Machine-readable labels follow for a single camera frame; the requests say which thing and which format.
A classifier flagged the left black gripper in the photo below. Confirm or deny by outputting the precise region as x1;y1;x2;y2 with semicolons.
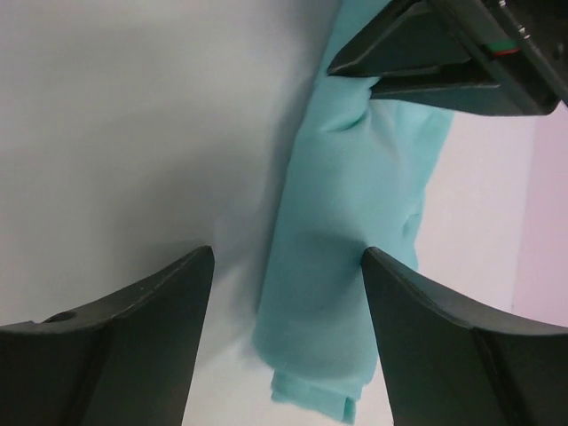
327;1;567;116

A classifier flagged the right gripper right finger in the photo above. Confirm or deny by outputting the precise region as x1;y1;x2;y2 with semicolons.
361;248;567;425

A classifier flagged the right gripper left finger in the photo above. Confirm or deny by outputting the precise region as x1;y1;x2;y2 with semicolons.
1;246;215;425

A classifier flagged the teal t shirt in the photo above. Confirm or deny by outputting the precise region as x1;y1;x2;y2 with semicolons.
251;0;456;422

